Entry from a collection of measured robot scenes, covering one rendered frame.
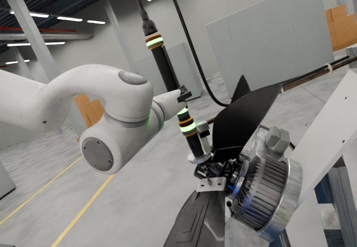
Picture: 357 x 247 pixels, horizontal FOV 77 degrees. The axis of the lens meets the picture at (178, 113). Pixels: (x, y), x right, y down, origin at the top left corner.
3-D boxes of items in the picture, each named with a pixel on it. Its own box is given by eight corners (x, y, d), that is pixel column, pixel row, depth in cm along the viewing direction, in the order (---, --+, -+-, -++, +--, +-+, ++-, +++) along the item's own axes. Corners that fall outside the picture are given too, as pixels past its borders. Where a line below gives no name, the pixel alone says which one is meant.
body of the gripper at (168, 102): (135, 136, 51) (157, 117, 61) (172, 128, 46) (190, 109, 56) (121, 106, 49) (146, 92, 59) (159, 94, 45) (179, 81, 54)
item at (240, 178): (248, 156, 81) (243, 153, 81) (249, 169, 67) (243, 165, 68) (232, 188, 83) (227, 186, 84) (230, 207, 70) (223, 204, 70)
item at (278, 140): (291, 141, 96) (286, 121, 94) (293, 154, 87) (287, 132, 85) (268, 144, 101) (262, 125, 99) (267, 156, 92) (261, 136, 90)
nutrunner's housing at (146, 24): (206, 159, 69) (149, 9, 59) (210, 164, 65) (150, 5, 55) (195, 164, 69) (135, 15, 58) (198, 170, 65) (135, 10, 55)
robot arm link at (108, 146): (127, 91, 45) (121, 129, 49) (76, 117, 33) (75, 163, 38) (163, 108, 43) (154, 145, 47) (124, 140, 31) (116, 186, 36)
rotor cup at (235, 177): (243, 152, 81) (210, 136, 84) (243, 164, 67) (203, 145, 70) (226, 186, 84) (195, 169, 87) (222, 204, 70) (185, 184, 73)
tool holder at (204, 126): (212, 146, 71) (202, 118, 68) (220, 154, 64) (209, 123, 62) (186, 158, 70) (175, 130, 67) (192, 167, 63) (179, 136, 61)
